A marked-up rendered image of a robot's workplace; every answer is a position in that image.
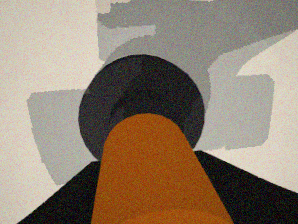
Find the orange cylinder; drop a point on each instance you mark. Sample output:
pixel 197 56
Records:
pixel 150 175

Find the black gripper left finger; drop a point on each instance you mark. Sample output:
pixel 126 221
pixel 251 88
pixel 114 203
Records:
pixel 72 204

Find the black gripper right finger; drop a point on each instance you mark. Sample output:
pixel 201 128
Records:
pixel 247 199

